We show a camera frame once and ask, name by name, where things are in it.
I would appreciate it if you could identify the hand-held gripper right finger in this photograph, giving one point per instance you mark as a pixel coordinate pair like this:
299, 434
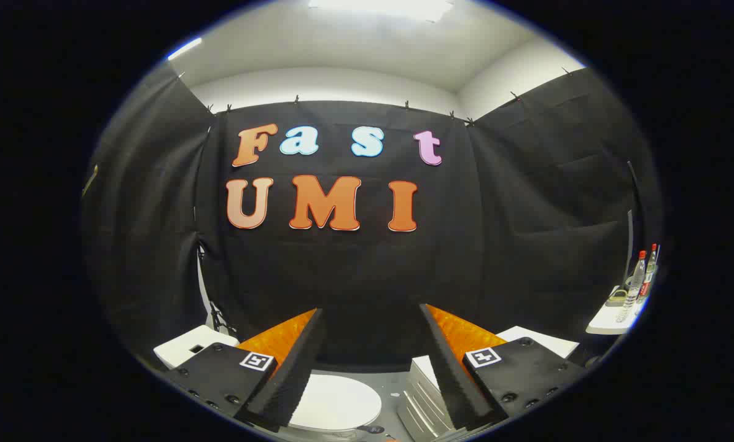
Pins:
449, 368

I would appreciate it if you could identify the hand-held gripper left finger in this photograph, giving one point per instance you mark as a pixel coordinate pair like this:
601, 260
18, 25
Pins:
293, 368

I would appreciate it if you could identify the white toilet lid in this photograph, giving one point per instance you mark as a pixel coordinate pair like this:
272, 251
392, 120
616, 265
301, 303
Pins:
336, 402

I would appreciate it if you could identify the white drawer cabinet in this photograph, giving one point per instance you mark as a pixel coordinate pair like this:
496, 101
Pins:
428, 393

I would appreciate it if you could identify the white box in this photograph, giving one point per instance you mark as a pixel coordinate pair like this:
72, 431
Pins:
185, 351

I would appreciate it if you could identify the black backdrop cloth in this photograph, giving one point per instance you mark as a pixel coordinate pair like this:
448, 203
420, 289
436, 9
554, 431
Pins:
366, 270

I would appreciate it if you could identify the small dull metal object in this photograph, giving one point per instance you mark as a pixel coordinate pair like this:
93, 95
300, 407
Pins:
616, 299

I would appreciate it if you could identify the clear bottle red cap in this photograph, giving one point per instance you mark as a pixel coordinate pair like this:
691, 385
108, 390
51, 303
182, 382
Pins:
634, 285

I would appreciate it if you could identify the grey upright pole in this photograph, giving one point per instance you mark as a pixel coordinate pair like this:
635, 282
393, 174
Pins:
629, 245

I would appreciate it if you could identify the clear bottle red label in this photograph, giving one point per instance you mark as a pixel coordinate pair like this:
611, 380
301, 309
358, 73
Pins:
649, 273

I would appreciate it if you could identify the ceiling light panel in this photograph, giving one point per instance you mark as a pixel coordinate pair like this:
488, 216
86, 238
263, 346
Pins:
379, 7

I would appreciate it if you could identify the white wall shelf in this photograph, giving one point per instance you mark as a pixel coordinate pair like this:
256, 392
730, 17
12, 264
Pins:
606, 320

